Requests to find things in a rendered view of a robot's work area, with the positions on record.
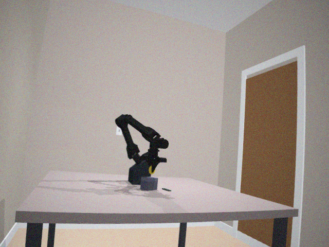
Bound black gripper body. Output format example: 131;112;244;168
147;148;167;163

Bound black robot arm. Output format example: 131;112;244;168
115;114;169;165

